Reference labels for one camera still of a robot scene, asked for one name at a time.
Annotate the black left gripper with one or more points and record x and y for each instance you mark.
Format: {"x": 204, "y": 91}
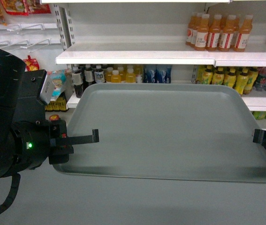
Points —
{"x": 40, "y": 140}

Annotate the grey rectangular serving tray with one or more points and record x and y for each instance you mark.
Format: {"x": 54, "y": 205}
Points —
{"x": 166, "y": 131}

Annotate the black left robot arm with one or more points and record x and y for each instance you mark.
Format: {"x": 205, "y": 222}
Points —
{"x": 19, "y": 100}

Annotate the white metal shelf unit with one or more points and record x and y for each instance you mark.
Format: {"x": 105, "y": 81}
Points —
{"x": 153, "y": 34}

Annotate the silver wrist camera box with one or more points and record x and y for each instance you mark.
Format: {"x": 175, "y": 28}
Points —
{"x": 47, "y": 89}

